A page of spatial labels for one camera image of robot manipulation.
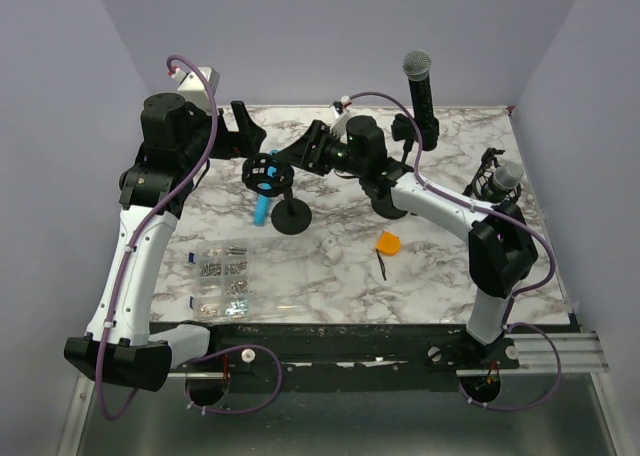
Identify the black shock mount stand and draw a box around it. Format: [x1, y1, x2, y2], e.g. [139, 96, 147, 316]
[242, 153, 312, 236]

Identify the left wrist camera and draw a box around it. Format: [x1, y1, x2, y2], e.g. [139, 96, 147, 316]
[168, 66, 220, 116]

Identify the black front mounting rail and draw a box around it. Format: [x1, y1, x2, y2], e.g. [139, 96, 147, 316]
[169, 323, 609, 394]

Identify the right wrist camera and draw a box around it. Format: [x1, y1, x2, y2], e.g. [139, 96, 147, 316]
[330, 95, 352, 138]

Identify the orange tape measure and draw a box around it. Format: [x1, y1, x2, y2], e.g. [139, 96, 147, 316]
[375, 232, 401, 281]

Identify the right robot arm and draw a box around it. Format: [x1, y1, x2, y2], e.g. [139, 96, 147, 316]
[276, 116, 538, 368]

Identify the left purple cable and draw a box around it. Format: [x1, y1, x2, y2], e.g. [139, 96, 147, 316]
[94, 53, 284, 422]

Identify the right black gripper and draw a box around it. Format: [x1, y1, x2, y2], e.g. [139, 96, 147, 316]
[277, 120, 366, 177]

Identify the purple cable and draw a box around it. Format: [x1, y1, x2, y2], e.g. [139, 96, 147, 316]
[94, 53, 284, 422]
[344, 90, 565, 413]

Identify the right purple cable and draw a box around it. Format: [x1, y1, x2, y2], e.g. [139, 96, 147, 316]
[344, 90, 565, 413]

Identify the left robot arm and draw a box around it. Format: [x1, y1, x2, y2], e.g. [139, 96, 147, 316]
[64, 93, 266, 391]

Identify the silver microphone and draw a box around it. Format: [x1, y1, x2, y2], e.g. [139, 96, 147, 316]
[488, 161, 524, 202]

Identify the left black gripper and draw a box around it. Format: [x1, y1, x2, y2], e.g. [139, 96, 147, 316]
[179, 100, 266, 170]

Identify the black handheld microphone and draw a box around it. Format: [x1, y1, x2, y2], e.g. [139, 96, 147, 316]
[402, 50, 440, 151]

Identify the clear screw organizer box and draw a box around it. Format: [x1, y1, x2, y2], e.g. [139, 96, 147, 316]
[188, 236, 315, 322]

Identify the blue microphone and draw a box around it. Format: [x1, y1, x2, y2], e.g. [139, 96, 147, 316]
[253, 150, 278, 227]

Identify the white plastic fitting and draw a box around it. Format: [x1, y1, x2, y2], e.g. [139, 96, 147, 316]
[320, 237, 344, 266]

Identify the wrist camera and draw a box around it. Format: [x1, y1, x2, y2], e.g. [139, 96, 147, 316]
[168, 66, 220, 116]
[330, 95, 352, 138]

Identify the black tripod shock mount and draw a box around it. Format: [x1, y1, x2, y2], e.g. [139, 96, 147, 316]
[463, 147, 525, 204]

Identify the black clip mic stand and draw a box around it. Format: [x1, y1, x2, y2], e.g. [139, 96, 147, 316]
[370, 113, 439, 220]

